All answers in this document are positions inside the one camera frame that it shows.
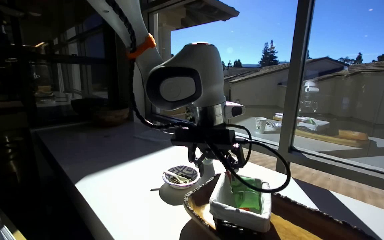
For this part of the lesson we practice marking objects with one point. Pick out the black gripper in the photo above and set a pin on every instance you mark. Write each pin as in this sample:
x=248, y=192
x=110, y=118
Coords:
x=213, y=149

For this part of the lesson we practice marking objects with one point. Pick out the wooden tray dark rim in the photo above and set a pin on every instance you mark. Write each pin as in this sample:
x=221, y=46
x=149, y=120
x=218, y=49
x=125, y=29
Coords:
x=292, y=226

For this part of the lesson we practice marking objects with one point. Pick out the pale stick in bowl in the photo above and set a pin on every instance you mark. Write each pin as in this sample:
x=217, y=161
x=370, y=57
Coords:
x=177, y=177

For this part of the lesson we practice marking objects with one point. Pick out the small white patterned bowl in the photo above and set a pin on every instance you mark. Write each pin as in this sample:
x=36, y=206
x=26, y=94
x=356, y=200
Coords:
x=181, y=185

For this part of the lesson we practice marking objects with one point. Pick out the green snack packet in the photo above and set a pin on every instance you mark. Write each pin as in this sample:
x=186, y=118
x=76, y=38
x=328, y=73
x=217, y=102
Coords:
x=249, y=197

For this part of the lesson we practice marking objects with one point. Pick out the wooden bowl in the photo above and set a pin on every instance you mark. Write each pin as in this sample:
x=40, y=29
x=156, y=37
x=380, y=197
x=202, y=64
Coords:
x=110, y=114

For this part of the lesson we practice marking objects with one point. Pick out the beige building outside window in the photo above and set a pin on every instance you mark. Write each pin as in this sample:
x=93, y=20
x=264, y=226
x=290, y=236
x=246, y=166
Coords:
x=356, y=93

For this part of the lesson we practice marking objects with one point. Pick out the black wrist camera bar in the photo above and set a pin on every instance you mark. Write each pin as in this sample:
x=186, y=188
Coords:
x=200, y=134

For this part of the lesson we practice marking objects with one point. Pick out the grey window frame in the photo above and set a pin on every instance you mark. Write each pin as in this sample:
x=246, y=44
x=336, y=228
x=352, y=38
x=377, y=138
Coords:
x=294, y=88

